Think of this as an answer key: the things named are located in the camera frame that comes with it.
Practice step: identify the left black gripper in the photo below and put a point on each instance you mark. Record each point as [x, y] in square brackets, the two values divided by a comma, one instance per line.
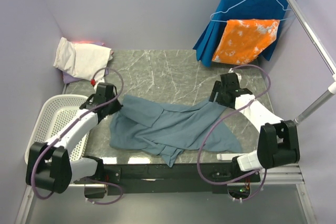
[117, 107]

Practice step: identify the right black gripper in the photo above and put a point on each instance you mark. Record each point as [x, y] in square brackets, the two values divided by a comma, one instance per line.
[217, 88]

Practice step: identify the grey-blue t shirt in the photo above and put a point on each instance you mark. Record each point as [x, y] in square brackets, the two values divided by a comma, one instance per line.
[168, 130]

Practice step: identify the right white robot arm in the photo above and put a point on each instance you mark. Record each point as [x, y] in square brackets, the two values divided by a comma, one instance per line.
[278, 143]

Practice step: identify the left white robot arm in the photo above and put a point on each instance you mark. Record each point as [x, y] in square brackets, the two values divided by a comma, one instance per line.
[49, 166]

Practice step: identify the white folded t shirt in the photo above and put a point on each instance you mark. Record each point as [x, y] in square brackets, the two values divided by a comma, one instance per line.
[83, 61]

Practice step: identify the white plastic laundry basket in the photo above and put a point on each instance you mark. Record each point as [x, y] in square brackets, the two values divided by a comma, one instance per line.
[55, 114]

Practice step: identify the orange white tie-dye cloth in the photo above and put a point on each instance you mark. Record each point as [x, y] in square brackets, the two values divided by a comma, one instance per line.
[244, 39]

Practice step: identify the pink folded t shirt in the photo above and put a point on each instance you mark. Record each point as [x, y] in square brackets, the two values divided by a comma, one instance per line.
[89, 42]

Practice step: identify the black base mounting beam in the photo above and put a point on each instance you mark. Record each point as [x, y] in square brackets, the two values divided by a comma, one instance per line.
[158, 178]

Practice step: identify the blue pleated skirt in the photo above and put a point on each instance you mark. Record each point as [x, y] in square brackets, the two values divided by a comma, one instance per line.
[210, 38]

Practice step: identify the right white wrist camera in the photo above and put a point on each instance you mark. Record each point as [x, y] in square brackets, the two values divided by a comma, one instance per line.
[231, 70]

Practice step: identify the silver clothes rack frame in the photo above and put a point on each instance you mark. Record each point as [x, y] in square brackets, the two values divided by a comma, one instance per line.
[302, 70]

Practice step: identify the light blue wire hanger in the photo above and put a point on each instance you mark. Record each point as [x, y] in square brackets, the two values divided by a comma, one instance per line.
[250, 9]

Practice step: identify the aluminium rail frame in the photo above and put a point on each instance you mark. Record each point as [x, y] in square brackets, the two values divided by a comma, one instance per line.
[283, 199]

